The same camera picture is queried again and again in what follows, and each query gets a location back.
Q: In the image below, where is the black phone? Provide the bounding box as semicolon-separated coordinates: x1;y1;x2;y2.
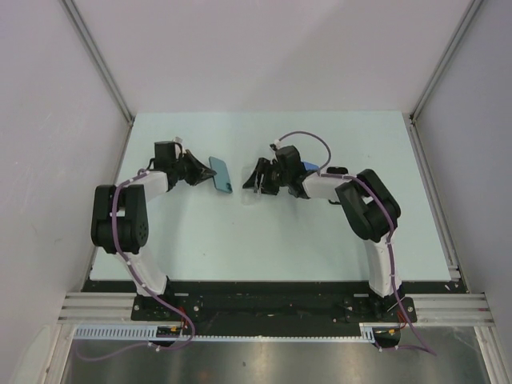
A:
209;157;233;194

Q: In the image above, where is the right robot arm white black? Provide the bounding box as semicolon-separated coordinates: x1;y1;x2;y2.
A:
242;146;402;321

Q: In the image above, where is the purple cable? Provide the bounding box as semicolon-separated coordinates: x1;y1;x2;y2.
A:
75;167;197;361
275;130;438;356

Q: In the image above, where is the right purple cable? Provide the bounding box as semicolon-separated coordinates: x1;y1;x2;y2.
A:
275;130;438;356

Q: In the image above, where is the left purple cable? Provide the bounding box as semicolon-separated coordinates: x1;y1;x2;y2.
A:
75;167;197;361

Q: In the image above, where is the aluminium frame post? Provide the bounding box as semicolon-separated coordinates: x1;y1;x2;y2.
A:
59;0;135;125
410;0;485;121

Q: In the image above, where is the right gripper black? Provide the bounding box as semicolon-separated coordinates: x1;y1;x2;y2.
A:
243;158;291;196

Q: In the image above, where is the left aluminium frame post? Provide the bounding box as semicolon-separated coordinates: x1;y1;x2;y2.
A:
59;0;135;125

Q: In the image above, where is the white slotted cable duct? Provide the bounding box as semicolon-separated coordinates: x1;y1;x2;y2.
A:
74;324;375;343

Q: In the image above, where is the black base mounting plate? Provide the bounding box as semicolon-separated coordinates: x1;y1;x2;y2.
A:
82;281;467;335

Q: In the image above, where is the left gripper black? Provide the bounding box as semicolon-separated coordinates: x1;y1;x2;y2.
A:
171;150;216;186

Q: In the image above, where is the blue phone without case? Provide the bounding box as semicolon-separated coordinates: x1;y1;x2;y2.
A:
302;162;319;172

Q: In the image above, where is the aluminium rail front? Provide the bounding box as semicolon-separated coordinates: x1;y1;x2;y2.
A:
58;292;135;324

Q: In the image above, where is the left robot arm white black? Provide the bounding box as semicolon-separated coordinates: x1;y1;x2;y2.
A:
90;139;217;320

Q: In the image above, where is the right aluminium frame post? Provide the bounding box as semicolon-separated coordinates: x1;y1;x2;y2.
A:
410;0;485;121

